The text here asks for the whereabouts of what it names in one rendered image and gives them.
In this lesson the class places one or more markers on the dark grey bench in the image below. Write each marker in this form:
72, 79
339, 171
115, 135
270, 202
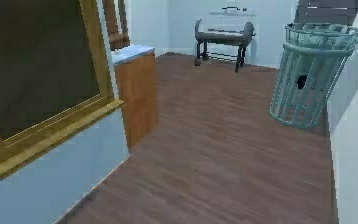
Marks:
223, 36

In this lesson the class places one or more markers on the white wall shelf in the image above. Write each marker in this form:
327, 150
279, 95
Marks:
232, 13

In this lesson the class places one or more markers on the orange cabinet with white top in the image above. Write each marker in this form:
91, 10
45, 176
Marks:
137, 90

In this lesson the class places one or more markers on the gold framed dark window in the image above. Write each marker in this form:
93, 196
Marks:
43, 66

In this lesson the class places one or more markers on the teal slatted laundry basket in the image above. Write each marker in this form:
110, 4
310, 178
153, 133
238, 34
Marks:
303, 76

